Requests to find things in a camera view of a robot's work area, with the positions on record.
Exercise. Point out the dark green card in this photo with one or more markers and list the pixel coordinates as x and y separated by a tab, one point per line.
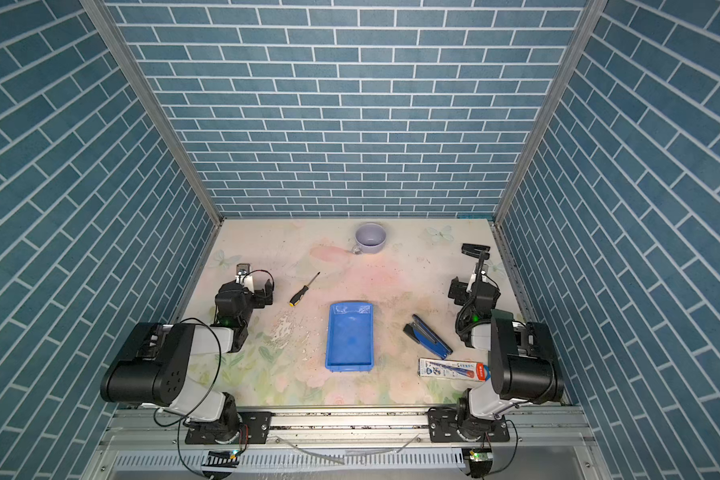
498	314

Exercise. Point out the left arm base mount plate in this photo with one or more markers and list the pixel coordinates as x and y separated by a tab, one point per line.
244	428

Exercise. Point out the blue plastic bin tray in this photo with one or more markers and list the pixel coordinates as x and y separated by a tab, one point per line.
350	340

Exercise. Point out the blue black stapler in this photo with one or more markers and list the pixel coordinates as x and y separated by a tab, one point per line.
418	331

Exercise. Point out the right controller board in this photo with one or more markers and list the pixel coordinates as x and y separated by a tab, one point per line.
478	462

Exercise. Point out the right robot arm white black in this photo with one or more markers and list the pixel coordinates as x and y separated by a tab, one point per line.
523	367

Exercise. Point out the aluminium front rail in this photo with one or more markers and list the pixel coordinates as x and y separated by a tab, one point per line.
423	425

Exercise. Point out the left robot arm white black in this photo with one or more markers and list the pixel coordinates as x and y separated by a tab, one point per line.
152	364

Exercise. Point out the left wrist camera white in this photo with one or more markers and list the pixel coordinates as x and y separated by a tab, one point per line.
244	276

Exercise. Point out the left controller board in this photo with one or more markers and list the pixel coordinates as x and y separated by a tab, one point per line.
219	465

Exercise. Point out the toothpaste box white red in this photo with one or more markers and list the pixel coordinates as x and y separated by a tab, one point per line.
455	370

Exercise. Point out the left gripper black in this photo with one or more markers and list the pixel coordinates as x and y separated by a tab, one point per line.
263	291

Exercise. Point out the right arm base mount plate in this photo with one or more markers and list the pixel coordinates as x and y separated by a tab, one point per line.
451	425

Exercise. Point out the black yellow handled screwdriver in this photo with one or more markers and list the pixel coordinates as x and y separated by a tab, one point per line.
297	297

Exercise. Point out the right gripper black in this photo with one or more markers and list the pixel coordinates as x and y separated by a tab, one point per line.
475	252

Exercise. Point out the lavender ceramic mug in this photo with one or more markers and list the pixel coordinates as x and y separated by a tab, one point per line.
370	238

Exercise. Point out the controller board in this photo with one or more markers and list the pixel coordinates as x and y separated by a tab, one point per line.
219	465
478	462

